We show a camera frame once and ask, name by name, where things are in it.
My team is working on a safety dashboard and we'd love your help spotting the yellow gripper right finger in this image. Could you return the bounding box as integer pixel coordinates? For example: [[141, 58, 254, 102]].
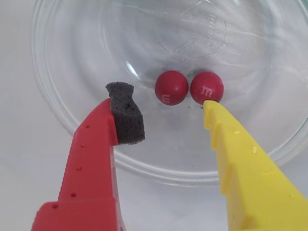
[[203, 100, 308, 231]]

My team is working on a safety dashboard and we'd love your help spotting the red candy with text print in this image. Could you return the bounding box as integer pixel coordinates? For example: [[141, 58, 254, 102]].
[[154, 70, 189, 106]]

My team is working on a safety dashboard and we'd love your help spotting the white table cover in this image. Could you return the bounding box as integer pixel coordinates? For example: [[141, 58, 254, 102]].
[[0, 0, 308, 231]]

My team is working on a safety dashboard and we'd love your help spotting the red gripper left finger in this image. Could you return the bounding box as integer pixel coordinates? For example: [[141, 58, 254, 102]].
[[31, 81, 146, 231]]

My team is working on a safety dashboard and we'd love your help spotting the red candy with m print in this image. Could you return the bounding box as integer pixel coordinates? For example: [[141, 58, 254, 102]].
[[190, 71, 225, 105]]

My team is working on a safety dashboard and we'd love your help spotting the glass bowl with red candies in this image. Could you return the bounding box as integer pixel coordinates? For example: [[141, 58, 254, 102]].
[[30, 0, 308, 188]]

